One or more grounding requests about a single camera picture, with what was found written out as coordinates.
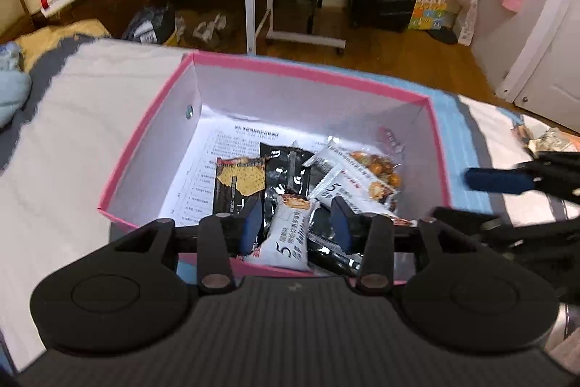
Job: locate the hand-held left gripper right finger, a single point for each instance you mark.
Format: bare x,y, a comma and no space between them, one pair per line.
342,224

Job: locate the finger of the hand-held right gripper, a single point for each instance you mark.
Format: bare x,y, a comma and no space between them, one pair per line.
466,221
494,179

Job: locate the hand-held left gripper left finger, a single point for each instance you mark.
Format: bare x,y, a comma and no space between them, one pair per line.
251,226

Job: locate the black snack packet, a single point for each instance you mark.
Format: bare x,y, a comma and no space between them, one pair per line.
324,251
285,174

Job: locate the white chocolate snack bar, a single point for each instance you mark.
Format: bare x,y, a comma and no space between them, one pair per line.
290,242
340,187

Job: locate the black cracker packet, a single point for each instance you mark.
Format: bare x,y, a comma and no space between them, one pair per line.
240,183

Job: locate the clear bag of coated peanuts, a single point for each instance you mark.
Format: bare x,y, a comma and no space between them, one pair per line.
380,174

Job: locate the pink cardboard box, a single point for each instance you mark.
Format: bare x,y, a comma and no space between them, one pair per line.
317,106

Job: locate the crumpled gold wrapper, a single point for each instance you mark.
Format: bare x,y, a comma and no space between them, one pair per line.
553,140

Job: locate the printed paper sheet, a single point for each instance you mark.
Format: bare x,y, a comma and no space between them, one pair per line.
235,146

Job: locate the white door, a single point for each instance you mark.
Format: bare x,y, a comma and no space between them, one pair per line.
553,51

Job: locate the dark slipper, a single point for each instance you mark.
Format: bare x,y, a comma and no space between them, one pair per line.
444,35

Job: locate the white plastic bag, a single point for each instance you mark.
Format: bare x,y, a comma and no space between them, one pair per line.
467,22

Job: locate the colourful patterned box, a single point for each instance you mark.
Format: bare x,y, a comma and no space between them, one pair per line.
430,13

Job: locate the white slippers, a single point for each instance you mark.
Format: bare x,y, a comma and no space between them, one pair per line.
208,29

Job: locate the black plastic bag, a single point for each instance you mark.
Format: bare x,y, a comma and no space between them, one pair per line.
149,24

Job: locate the yellow blanket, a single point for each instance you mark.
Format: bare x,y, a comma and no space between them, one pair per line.
59,38

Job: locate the light blue pillow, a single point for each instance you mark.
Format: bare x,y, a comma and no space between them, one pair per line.
11,87

